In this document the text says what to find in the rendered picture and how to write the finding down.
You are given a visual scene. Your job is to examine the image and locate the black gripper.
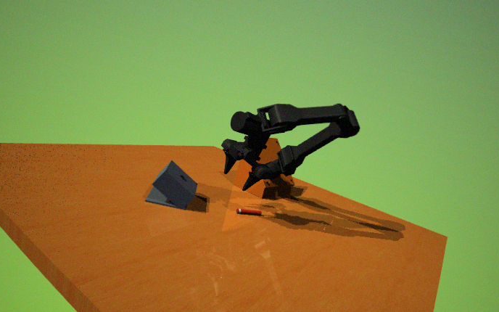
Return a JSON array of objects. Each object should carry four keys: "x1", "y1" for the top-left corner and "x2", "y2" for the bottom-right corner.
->
[{"x1": 221, "y1": 136, "x2": 273, "y2": 191}]

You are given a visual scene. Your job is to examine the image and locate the red peg with white band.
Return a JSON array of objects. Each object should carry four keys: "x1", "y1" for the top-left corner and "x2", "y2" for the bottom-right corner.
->
[{"x1": 236, "y1": 209, "x2": 262, "y2": 215}]

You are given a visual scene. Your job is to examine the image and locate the grey sloped panel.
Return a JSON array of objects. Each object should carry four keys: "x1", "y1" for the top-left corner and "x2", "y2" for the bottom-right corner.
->
[{"x1": 145, "y1": 160, "x2": 197, "y2": 210}]

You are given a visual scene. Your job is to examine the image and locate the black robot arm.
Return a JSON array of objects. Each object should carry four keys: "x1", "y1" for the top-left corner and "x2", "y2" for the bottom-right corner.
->
[{"x1": 228, "y1": 104, "x2": 360, "y2": 180}]

